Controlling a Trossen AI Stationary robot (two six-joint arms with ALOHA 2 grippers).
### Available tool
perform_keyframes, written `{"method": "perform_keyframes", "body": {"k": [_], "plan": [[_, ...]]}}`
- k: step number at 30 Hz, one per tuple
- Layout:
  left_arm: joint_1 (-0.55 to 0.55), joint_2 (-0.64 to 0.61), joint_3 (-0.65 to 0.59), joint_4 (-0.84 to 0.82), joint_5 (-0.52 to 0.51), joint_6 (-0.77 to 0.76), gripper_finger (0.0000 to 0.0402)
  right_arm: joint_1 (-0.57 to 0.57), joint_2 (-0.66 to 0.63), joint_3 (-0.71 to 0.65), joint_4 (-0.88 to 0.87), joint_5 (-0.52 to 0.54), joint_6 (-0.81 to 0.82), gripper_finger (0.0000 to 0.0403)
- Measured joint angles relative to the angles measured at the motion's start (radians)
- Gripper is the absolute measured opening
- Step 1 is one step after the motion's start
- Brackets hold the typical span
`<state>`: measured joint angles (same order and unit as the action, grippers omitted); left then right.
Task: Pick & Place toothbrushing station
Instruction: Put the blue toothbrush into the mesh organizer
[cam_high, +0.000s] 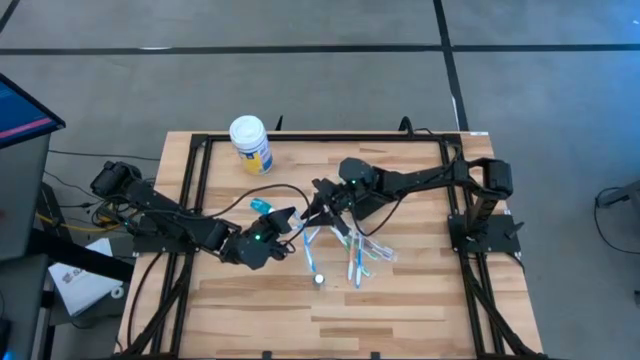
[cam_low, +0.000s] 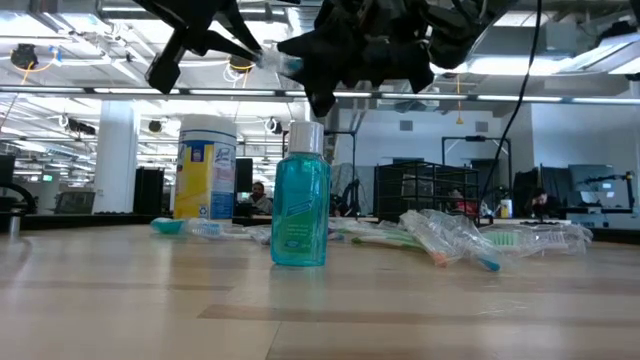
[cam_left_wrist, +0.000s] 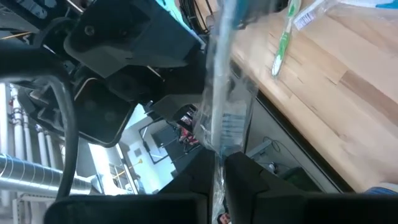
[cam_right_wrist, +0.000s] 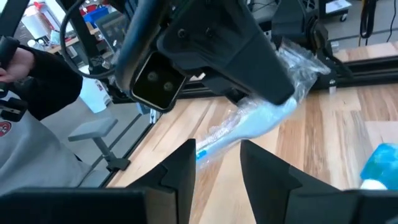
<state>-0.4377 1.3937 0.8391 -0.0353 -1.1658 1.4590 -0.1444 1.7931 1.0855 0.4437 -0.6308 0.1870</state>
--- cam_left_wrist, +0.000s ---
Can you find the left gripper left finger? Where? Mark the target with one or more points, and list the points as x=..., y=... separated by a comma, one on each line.
x=186, y=202

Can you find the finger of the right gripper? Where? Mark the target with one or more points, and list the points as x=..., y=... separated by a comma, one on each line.
x=174, y=105
x=130, y=37

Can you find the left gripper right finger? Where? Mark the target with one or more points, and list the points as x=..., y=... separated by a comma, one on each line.
x=264, y=208

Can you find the light blue toothbrush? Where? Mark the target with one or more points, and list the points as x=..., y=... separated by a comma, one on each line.
x=217, y=93

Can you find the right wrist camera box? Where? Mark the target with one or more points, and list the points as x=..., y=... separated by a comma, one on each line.
x=102, y=112

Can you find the silver spiral air duct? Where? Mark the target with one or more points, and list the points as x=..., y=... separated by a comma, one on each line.
x=31, y=174

